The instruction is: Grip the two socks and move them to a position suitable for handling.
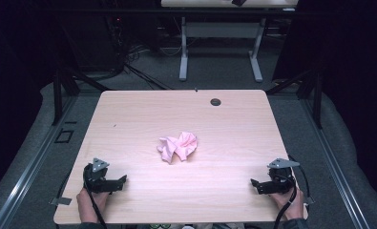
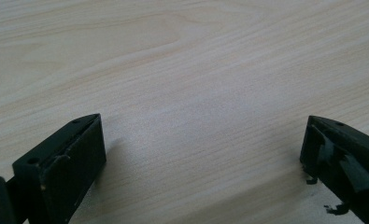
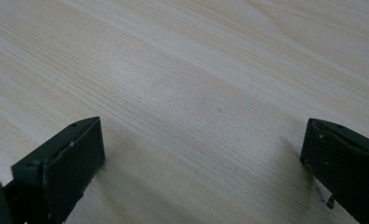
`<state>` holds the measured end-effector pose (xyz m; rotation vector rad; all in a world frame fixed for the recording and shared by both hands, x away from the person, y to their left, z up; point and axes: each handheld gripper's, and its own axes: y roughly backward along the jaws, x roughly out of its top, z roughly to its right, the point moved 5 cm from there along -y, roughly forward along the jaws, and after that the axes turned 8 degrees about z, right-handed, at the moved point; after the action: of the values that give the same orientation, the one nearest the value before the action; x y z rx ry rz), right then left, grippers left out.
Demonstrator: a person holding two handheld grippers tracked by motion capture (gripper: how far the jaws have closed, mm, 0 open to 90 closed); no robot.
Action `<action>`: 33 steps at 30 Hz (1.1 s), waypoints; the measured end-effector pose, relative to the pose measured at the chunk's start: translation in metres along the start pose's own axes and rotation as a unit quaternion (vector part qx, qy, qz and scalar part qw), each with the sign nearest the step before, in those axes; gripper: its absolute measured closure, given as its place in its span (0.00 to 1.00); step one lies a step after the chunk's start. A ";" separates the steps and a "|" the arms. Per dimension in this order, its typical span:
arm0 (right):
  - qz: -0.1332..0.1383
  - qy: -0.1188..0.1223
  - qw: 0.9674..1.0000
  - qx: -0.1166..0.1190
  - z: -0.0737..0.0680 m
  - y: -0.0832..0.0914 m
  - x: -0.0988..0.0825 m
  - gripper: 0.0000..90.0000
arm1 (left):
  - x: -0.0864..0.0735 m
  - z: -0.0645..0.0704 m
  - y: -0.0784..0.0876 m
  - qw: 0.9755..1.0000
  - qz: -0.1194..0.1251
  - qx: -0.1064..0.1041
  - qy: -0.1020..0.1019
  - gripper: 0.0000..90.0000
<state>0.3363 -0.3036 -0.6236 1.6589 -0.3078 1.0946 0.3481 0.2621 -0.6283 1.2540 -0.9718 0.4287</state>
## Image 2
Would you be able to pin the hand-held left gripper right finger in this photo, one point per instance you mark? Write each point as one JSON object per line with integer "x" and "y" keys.
{"x": 350, "y": 161}

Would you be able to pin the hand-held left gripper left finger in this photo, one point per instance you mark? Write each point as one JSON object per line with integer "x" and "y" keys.
{"x": 63, "y": 168}

